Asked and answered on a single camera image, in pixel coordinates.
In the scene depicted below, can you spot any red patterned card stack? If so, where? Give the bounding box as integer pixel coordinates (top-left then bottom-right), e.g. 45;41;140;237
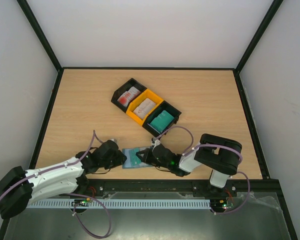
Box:
117;86;141;107

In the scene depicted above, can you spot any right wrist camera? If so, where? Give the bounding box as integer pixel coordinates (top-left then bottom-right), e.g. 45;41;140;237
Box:
151;138;161;148

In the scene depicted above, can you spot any yellow bin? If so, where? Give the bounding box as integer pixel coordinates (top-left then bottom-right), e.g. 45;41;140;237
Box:
126;89;164;126

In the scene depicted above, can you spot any black bin with teal cards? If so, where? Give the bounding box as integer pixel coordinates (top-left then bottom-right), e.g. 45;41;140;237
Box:
142;100;182;137

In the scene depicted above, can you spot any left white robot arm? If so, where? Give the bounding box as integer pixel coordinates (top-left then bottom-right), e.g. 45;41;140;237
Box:
0;140;127;220

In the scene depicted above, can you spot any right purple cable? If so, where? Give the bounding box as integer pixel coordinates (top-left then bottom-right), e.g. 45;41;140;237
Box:
152;126;251;216

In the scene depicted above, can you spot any black bin with red cards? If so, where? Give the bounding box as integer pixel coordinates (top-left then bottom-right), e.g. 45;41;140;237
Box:
111;78;147;113

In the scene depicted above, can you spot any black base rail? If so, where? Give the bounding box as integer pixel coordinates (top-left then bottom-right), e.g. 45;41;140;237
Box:
58;178;281;198

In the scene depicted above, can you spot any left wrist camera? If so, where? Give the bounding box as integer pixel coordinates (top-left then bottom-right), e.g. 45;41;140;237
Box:
110;138;118;144

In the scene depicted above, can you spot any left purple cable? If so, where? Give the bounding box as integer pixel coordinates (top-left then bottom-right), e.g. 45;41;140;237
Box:
0;129;112;238

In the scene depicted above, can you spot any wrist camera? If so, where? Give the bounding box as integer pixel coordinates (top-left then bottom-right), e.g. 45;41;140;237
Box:
151;138;161;148
110;138;118;144

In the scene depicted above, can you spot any purple cable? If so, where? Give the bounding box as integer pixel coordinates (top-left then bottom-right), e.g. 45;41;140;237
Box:
152;126;251;216
0;129;112;238

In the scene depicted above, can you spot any light blue slotted cable duct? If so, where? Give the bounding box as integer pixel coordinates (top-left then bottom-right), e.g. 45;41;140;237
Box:
28;198;211;210

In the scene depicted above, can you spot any blue card holder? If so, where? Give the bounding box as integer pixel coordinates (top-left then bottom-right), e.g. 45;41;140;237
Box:
122;147;151;169

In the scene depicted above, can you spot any teal card stack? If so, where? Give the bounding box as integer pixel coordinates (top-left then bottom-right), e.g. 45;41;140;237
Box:
149;110;174;134

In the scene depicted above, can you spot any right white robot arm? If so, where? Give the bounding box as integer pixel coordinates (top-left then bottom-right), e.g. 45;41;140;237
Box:
135;133;243;196

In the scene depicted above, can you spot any black enclosure frame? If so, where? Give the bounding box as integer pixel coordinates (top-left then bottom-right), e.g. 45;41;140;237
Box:
0;0;299;240

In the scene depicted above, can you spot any white vip card stack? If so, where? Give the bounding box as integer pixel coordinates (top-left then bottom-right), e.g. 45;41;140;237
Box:
133;98;157;120

